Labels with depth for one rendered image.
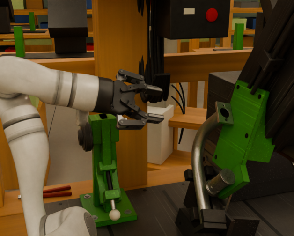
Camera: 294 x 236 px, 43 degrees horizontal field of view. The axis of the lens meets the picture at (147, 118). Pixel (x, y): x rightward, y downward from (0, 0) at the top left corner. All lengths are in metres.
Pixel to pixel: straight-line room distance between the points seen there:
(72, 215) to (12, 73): 0.27
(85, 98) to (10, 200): 0.55
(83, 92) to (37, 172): 0.17
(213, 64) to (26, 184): 0.78
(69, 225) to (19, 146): 0.17
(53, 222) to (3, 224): 0.42
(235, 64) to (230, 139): 0.47
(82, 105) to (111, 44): 0.34
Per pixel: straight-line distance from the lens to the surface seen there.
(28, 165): 0.70
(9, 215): 1.14
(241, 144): 0.85
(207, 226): 0.88
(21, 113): 0.71
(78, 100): 0.75
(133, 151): 1.15
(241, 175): 0.84
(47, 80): 0.73
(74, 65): 1.13
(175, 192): 1.14
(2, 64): 0.72
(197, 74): 1.25
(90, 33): 7.64
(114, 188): 0.98
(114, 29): 1.05
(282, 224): 1.06
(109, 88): 0.76
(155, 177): 1.27
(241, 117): 0.86
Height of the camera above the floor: 1.47
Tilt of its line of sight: 19 degrees down
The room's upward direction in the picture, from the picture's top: straight up
